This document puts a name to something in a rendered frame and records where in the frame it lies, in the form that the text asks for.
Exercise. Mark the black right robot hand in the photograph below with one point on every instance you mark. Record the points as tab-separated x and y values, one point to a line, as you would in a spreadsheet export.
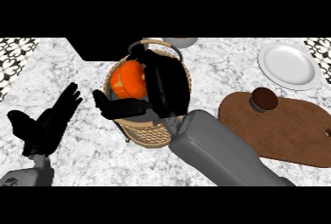
166	87

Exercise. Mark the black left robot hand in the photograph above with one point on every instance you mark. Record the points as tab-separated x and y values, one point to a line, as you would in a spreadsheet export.
44	128

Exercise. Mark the orange squash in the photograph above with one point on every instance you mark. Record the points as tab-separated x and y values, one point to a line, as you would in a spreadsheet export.
129	78

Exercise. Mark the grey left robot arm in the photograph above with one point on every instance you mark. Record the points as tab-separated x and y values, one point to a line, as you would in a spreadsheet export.
25	176

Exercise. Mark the tiered wicker basket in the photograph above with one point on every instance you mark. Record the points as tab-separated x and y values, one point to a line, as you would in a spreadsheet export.
148	134

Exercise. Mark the brown wooden cutting board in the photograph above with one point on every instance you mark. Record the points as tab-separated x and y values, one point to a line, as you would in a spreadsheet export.
284	131

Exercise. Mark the grey bowl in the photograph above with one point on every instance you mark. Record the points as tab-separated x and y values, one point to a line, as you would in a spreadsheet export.
179	41

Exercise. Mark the black flat appliance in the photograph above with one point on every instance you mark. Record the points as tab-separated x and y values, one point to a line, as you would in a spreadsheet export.
104	48

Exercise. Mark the white plate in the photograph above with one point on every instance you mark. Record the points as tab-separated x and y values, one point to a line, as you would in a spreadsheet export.
290	65

